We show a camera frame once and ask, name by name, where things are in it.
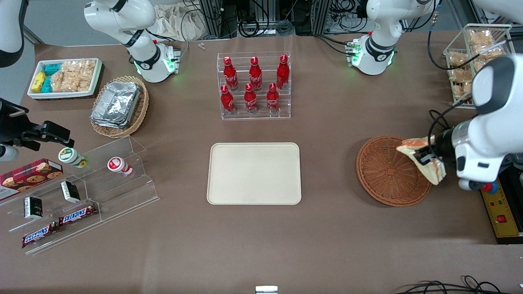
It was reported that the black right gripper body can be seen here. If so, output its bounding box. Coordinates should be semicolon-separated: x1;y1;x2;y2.
0;98;40;144

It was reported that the white plastic bin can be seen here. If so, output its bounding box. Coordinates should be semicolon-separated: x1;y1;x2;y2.
27;58;103;100

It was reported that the oval tan wicker basket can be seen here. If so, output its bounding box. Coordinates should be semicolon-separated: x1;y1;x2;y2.
89;75;150;139

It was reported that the triangular sandwich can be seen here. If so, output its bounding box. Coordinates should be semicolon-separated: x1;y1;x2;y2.
396;136;447;187

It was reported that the green lid yogurt bottle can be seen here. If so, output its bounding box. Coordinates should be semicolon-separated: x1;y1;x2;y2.
58;147;90;169

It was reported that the white wire basket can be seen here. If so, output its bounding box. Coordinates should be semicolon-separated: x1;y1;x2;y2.
443;23;512;109

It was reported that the Snickers chocolate bar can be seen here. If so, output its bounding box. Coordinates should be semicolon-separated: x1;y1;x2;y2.
58;203;99;227
21;222;60;249

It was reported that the small black white box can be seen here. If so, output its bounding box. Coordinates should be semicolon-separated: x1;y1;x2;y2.
60;180;81;204
23;196;44;220

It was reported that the beige cloth bag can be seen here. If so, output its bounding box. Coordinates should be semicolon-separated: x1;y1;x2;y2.
154;3;206;42

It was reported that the clear rice cracker bag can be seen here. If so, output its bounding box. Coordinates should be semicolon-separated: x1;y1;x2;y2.
449;69;475;99
51;73;93;93
467;30;496;47
60;60;97;80
447;52;471;68

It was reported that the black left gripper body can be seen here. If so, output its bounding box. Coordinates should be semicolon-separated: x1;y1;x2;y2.
435;129;455;162

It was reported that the aluminium extrusion frame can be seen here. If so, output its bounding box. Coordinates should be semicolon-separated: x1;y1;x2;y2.
311;0;332;36
199;0;224;38

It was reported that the yellow emergency stop box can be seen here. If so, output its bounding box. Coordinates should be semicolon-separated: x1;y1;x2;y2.
479;189;523;240

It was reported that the black floor cable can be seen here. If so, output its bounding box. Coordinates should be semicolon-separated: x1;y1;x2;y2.
393;275;523;294

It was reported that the round brown wicker basket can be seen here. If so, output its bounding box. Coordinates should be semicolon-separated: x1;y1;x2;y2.
356;135;433;207

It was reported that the black cable bundle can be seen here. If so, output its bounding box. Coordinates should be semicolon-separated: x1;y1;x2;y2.
238;0;295;36

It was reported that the black base cable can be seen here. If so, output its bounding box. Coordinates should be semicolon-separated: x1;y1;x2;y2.
314;33;353;56
146;7;190;56

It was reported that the yellow snack packet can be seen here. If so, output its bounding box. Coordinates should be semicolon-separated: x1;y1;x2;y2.
31;72;47;93

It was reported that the clear acrylic stepped stand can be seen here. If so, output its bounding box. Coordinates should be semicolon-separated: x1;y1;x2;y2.
0;136;160;256

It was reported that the red cola bottle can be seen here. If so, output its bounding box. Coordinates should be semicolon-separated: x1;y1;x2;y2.
244;83;259;114
248;57;263;91
220;85;237;115
223;56;239;91
266;83;280;114
276;54;291;90

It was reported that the red plaid cookie box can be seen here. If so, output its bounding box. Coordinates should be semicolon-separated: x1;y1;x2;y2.
0;158;64;201

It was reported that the aluminium foil container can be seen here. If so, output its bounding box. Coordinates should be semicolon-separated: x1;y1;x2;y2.
91;116;137;130
92;81;142;124

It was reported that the beige plastic serving tray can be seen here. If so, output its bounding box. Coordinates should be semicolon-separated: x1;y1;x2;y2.
206;142;302;205

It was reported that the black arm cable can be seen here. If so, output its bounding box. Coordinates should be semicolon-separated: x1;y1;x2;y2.
427;12;511;71

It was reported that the red lid yogurt bottle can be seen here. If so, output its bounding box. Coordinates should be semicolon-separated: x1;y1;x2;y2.
107;156;135;177

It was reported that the clear acrylic bottle rack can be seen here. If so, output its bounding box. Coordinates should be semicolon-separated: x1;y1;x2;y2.
217;51;292;120

